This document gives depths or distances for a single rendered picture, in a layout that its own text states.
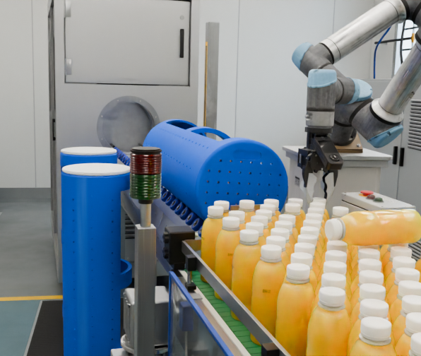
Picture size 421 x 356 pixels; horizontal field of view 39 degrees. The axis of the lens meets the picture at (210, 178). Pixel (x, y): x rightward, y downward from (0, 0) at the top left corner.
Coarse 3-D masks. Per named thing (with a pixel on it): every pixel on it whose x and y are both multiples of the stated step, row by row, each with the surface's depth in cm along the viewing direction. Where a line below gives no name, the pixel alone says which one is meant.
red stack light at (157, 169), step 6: (132, 156) 116; (138, 156) 115; (144, 156) 115; (150, 156) 115; (156, 156) 116; (132, 162) 116; (138, 162) 115; (144, 162) 115; (150, 162) 115; (156, 162) 116; (132, 168) 116; (138, 168) 115; (144, 168) 115; (150, 168) 115; (156, 168) 116; (144, 174) 115; (150, 174) 116
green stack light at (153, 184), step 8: (136, 176) 116; (144, 176) 115; (152, 176) 116; (160, 176) 118; (136, 184) 116; (144, 184) 116; (152, 184) 116; (160, 184) 118; (136, 192) 116; (144, 192) 116; (152, 192) 116; (160, 192) 118
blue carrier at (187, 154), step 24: (168, 120) 246; (144, 144) 244; (168, 144) 209; (192, 144) 186; (216, 144) 170; (240, 144) 167; (264, 144) 170; (168, 168) 199; (192, 168) 172; (216, 168) 166; (240, 168) 168; (264, 168) 170; (192, 192) 169; (240, 192) 169; (264, 192) 171
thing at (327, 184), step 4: (324, 172) 162; (332, 172) 160; (324, 176) 160; (328, 176) 159; (332, 176) 160; (324, 180) 159; (328, 180) 160; (332, 180) 160; (324, 184) 161; (328, 184) 160; (332, 184) 160; (324, 188) 161; (328, 188) 160; (332, 188) 160; (324, 192) 161; (328, 192) 160; (332, 192) 161; (324, 196) 161; (328, 196) 160; (328, 200) 161
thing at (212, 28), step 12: (216, 24) 305; (216, 36) 306; (216, 48) 307; (216, 60) 308; (216, 72) 309; (204, 84) 314; (216, 84) 310; (204, 96) 314; (216, 96) 311; (204, 108) 314; (216, 108) 312; (204, 120) 315; (216, 120) 313
